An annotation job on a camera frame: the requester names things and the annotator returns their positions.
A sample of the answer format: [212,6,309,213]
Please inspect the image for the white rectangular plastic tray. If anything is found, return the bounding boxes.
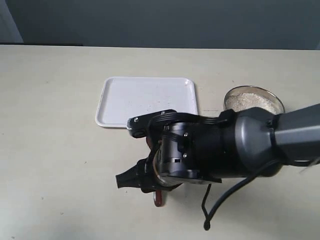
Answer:
[95,76,198,128]

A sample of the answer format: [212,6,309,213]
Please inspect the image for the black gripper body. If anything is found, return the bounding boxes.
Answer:
[147,119,223,190]

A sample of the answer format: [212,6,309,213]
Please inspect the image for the white granular powder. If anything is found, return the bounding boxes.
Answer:
[225,93,284,115]

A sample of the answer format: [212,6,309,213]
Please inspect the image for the dark red wooden spoon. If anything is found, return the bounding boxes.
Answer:
[146,137,164,207]

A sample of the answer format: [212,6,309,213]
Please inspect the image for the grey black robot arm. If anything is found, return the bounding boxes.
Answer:
[116,105,320,193]

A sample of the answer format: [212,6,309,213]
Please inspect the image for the steel bowl with rice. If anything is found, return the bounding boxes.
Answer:
[223,85,286,114]

